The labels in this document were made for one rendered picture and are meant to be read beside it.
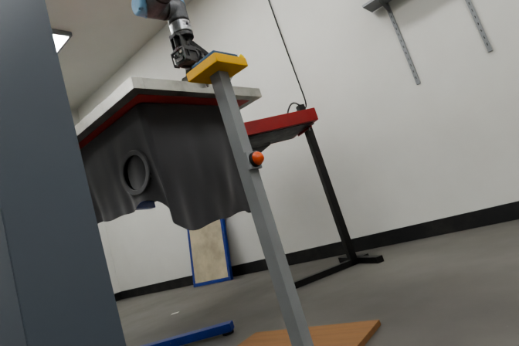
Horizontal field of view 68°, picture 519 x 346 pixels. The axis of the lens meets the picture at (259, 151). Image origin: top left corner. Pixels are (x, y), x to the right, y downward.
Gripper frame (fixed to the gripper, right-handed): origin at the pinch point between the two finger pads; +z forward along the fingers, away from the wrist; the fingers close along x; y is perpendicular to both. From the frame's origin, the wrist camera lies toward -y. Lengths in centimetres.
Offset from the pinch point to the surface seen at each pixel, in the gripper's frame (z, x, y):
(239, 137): 26.1, 21.1, 13.8
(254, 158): 33.2, 24.0, 13.6
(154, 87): 2.4, 1.9, 22.1
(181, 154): 21.5, -7.1, 11.5
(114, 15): -202, -226, -136
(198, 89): 1.7, 1.9, 4.4
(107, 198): 25, -41, 21
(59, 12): -202, -240, -84
